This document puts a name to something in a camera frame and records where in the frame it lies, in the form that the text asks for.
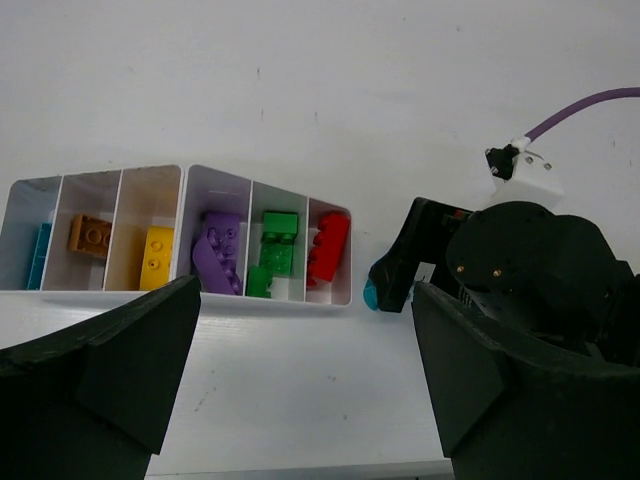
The yellow lego brick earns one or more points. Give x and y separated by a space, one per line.
157 258

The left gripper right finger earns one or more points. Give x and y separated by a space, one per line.
510 406

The brown long lego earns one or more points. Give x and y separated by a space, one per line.
90 235

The lilac rounded lego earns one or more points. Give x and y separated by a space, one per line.
215 269

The green curved lego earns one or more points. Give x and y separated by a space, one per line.
276 258

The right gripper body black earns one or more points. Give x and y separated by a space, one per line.
426 233

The purple lego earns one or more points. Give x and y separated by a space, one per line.
223 229

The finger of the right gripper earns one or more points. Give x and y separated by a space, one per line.
394 275

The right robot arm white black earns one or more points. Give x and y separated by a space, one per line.
554 276

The green square lego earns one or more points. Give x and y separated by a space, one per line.
279 227

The teal rounded lego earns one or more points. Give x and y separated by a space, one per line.
370 295

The green rounded lego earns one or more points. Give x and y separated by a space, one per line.
259 281

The red lego brick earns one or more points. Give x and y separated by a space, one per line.
327 248

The white divided container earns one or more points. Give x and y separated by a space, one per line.
248 242
132 199

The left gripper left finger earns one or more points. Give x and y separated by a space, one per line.
94 400

